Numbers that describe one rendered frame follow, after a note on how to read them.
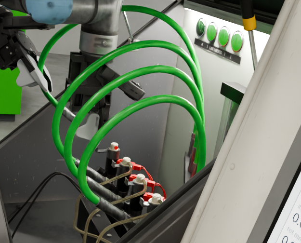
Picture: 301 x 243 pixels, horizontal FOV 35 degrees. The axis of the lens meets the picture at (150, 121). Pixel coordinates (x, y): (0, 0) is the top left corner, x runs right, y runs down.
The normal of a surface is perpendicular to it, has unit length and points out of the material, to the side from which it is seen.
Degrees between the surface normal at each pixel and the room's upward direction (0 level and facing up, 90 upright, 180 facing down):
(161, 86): 90
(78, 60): 90
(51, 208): 0
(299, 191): 76
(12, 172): 90
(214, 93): 90
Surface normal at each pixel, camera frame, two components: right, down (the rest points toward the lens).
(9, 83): 0.36, 0.34
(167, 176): -0.91, 0.00
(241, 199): -0.85, -0.23
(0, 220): 0.15, -0.94
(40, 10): -0.68, 0.14
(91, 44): -0.22, 0.28
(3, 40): -0.18, 0.06
